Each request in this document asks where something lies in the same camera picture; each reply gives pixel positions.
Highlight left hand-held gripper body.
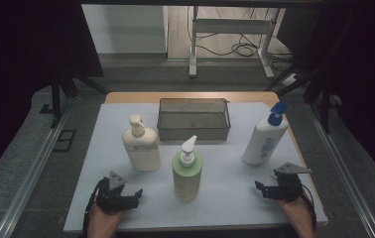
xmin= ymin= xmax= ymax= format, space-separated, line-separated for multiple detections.
xmin=94 ymin=170 xmax=136 ymax=214

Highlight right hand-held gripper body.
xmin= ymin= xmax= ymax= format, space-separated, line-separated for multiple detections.
xmin=272 ymin=162 xmax=313 ymax=203

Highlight white bottle with blue pump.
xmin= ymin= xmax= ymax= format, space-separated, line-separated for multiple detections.
xmin=241 ymin=101 xmax=290 ymax=166

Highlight cream pump bottle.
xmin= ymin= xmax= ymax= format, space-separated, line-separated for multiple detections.
xmin=121 ymin=114 xmax=162 ymax=173

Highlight wire mesh basket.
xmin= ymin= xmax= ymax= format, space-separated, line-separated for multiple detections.
xmin=156 ymin=97 xmax=232 ymax=142

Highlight person's left hand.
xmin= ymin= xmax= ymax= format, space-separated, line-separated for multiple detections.
xmin=88 ymin=201 xmax=126 ymax=233

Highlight person's right hand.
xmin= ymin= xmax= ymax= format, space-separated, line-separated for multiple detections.
xmin=276 ymin=194 xmax=311 ymax=226

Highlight green pump bottle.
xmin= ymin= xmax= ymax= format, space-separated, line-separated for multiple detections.
xmin=171 ymin=135 xmax=204 ymax=202

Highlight black metal stand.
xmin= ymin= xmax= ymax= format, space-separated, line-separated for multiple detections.
xmin=264 ymin=65 xmax=342 ymax=135
xmin=40 ymin=73 xmax=109 ymax=129

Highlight white power strip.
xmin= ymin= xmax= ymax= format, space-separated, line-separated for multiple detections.
xmin=282 ymin=72 xmax=301 ymax=87

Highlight black curtain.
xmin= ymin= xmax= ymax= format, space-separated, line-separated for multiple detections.
xmin=0 ymin=0 xmax=104 ymax=187
xmin=276 ymin=0 xmax=375 ymax=191

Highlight white cabinet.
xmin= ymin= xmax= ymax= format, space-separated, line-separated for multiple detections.
xmin=81 ymin=4 xmax=170 ymax=56

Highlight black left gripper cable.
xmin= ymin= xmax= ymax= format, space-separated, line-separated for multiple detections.
xmin=81 ymin=178 xmax=110 ymax=238

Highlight aluminium rail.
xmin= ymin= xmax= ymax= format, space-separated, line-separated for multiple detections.
xmin=307 ymin=102 xmax=375 ymax=238
xmin=0 ymin=98 xmax=74 ymax=238

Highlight black floor cables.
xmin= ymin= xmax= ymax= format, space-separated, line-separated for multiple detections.
xmin=188 ymin=6 xmax=296 ymax=72

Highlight white metal desk frame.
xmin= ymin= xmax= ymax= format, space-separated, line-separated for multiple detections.
xmin=188 ymin=5 xmax=281 ymax=80

